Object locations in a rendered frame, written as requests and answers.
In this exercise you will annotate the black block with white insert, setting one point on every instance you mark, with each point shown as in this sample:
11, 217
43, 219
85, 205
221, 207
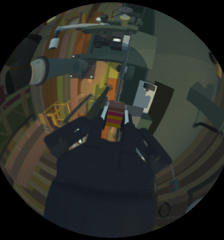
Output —
116, 41

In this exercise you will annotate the yellow knob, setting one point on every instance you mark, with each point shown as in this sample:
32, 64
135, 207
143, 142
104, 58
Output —
125, 20

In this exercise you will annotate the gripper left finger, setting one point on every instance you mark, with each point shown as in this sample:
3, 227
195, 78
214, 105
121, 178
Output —
74, 129

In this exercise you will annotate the dark green long bar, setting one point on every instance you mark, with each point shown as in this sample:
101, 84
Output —
98, 101

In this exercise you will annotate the white lever grip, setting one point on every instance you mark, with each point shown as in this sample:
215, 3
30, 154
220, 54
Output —
54, 43

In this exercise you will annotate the dark brown mat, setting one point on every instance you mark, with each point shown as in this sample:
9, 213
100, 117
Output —
162, 105

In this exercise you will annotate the grey perforated disc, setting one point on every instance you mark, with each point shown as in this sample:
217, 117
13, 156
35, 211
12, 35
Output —
125, 9

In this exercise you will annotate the pale grey control panel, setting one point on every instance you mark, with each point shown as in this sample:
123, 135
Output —
143, 101

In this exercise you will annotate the thin grey rod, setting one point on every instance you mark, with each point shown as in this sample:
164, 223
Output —
124, 67

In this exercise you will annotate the green long box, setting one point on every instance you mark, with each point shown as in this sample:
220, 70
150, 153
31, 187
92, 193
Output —
207, 106

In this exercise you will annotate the brown magenta yellow striped holder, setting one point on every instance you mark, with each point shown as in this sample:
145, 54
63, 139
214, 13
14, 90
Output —
114, 114

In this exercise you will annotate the yellow frame stand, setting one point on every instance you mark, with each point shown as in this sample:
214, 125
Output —
54, 114

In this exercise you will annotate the yellow cylinder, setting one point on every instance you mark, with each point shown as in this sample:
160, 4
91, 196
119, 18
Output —
218, 71

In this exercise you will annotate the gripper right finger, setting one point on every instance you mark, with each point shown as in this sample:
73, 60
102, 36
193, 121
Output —
151, 144

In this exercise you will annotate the grey box with red button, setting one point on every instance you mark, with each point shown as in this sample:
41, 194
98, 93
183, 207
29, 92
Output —
174, 185

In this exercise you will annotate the black switch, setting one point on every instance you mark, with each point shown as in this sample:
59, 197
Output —
148, 86

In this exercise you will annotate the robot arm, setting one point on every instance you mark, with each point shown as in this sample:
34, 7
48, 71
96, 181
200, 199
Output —
20, 61

